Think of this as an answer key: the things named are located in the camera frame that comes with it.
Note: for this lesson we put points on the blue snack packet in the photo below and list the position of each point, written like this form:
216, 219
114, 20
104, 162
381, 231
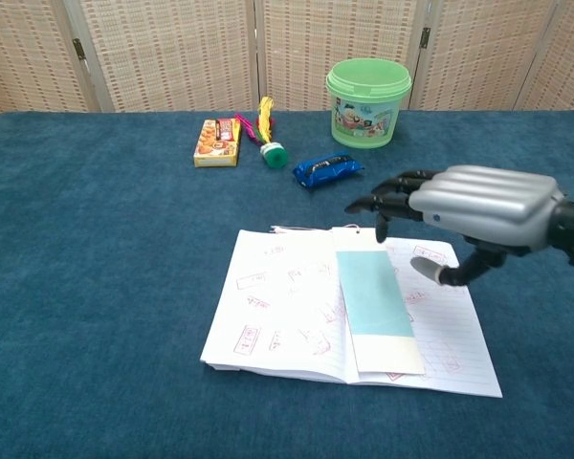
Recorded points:
327, 169

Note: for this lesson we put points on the light blue tasselled bookmark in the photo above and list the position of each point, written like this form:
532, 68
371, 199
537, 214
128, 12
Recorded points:
373, 296

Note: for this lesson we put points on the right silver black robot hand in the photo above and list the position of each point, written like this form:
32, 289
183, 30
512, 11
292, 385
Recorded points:
488, 201

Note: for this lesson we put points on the feather shuttlecock with green base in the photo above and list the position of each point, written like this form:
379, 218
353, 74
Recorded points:
273, 157

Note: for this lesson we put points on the white notebook with yellow cover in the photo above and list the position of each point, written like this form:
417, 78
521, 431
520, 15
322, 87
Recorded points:
277, 306

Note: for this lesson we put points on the woven folding screen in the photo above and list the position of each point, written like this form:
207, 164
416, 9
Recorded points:
172, 48

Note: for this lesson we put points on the yellow curry box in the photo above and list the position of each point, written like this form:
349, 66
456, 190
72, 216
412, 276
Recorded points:
217, 143

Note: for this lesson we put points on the green plastic bucket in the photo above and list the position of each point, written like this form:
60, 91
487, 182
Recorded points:
363, 124

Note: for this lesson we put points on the dark blue table cloth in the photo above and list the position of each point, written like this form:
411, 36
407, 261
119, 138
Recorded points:
100, 263

